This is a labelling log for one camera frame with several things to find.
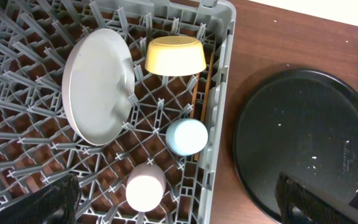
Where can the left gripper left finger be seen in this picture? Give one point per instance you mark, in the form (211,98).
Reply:
(54,203)

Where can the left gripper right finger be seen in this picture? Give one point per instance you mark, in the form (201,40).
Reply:
(300,202)

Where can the pink cup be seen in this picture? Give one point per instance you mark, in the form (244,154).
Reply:
(145,187)

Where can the grey-green plate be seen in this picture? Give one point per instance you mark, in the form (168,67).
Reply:
(98,80)

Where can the blue cup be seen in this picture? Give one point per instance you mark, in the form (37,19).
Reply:
(186,136)

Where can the wooden chopstick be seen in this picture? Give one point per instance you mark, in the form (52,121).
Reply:
(200,109)
(193,102)

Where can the yellow bowl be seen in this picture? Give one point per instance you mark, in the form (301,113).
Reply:
(175,56)

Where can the grey dishwasher rack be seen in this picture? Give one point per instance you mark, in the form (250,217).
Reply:
(37,144)

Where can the round black tray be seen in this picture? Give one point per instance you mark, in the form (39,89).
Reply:
(303,123)

